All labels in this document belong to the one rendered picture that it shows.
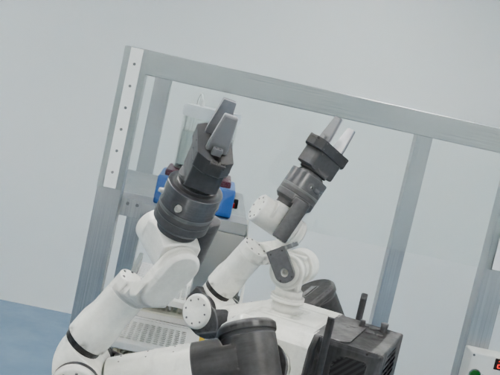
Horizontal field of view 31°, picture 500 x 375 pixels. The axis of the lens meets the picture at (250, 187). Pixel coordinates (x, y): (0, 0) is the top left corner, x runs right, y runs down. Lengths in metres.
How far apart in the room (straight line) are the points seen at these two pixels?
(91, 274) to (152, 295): 0.86
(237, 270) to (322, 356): 0.51
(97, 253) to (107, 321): 0.80
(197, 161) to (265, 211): 0.65
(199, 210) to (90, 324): 0.27
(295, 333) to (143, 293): 0.31
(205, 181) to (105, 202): 0.92
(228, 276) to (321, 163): 0.32
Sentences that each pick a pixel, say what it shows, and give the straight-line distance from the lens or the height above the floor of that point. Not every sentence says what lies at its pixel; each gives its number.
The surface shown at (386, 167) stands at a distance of 2.22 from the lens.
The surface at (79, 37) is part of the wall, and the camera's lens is 5.58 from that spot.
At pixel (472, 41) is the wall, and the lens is 5.73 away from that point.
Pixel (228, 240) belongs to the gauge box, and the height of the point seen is 1.23.
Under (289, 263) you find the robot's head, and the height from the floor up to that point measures 1.33.
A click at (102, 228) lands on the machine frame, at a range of 2.23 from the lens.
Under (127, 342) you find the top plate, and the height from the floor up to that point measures 0.91.
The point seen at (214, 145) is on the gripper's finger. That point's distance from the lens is 1.30.
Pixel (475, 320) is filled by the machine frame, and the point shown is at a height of 1.17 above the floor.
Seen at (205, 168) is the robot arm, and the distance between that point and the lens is 1.29.
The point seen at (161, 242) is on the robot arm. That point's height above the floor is 1.36.
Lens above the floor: 1.62
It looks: 6 degrees down
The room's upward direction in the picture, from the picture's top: 12 degrees clockwise
